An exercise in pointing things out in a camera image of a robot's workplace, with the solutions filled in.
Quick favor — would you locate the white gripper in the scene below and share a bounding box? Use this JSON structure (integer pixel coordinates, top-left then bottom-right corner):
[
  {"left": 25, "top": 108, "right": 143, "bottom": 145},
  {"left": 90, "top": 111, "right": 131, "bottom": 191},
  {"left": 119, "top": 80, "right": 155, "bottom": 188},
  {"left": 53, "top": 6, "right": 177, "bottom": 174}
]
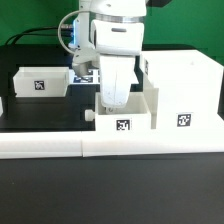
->
[{"left": 99, "top": 55, "right": 135, "bottom": 108}]

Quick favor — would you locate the white drawer with knob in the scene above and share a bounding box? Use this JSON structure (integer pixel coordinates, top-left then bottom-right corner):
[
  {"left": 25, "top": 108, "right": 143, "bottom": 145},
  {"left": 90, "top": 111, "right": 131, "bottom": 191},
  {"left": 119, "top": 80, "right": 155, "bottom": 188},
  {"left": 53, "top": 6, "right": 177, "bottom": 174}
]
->
[{"left": 85, "top": 92, "right": 156, "bottom": 132}]

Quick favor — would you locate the white drawer cabinet box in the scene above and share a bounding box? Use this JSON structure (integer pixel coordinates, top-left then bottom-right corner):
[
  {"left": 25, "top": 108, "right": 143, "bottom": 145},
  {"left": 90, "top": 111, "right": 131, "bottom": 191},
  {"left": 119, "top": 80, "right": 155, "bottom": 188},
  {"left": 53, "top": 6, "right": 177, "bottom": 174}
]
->
[{"left": 140, "top": 50, "right": 224, "bottom": 130}]

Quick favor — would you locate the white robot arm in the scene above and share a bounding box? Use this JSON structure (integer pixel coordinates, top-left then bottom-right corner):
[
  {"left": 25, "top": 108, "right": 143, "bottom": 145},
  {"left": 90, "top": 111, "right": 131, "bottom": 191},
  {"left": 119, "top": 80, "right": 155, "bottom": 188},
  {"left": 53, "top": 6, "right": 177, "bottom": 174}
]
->
[{"left": 72, "top": 0, "right": 148, "bottom": 108}]

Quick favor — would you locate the white rear drawer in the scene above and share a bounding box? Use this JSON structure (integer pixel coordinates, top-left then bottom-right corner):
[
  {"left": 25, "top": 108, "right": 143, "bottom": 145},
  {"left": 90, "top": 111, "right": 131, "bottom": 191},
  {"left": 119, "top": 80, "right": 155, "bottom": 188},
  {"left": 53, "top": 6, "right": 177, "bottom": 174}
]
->
[{"left": 13, "top": 67, "right": 69, "bottom": 97}]

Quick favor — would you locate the white marker sheet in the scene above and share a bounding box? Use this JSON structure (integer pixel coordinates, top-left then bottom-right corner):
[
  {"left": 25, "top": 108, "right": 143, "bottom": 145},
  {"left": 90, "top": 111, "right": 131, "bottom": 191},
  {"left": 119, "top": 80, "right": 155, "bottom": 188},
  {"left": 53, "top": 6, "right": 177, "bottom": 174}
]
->
[{"left": 69, "top": 69, "right": 100, "bottom": 85}]

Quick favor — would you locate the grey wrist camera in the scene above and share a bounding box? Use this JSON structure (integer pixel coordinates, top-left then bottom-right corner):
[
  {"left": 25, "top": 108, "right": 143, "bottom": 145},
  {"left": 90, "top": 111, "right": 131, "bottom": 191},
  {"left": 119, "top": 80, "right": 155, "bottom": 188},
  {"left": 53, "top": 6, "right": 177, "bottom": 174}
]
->
[{"left": 72, "top": 47, "right": 99, "bottom": 77}]

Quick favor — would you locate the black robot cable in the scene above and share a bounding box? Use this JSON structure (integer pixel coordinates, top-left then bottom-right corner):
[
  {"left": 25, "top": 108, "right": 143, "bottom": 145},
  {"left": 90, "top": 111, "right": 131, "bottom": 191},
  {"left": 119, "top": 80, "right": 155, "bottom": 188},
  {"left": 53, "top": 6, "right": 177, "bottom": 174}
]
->
[{"left": 4, "top": 23, "right": 75, "bottom": 46}]

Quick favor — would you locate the white front fence rail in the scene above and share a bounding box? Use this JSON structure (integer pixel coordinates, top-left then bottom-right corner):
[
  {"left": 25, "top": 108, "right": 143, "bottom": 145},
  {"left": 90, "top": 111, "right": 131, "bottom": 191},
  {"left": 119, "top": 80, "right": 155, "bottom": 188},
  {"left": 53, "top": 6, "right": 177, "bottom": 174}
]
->
[{"left": 0, "top": 129, "right": 224, "bottom": 159}]

